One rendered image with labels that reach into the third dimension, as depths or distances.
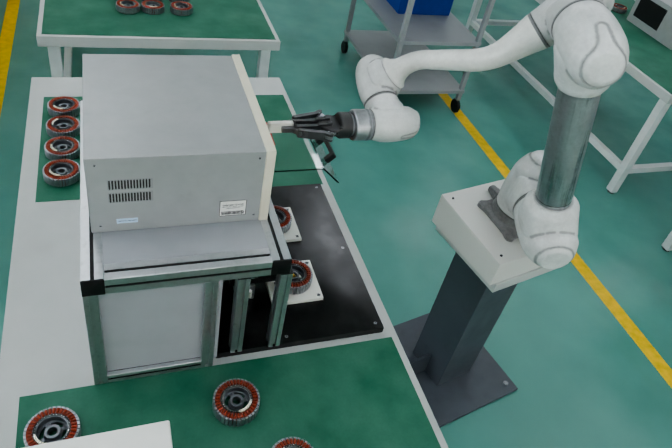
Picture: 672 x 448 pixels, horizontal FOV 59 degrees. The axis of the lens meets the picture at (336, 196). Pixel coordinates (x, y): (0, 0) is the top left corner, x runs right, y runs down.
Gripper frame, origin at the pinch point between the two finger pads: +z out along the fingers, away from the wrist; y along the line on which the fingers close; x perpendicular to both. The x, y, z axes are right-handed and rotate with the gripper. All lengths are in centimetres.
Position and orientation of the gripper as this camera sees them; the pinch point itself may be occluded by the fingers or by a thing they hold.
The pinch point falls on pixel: (280, 126)
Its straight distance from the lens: 163.5
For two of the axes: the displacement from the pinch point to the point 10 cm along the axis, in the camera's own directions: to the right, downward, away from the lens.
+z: -9.4, 0.6, -3.4
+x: 1.7, -7.6, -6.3
